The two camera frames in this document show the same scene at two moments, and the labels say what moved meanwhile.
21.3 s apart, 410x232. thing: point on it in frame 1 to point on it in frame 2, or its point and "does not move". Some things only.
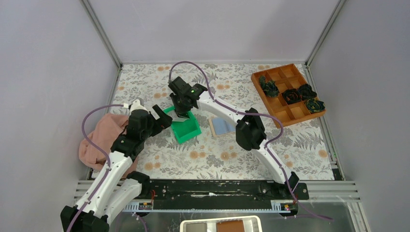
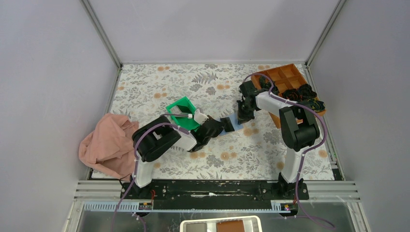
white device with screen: (244, 224) does not move
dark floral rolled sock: (270, 88) does not move
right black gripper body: (178, 99) to (245, 113)
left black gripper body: (146, 134) to (216, 132)
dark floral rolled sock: (314, 105) does not move
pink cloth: (108, 129) does not move
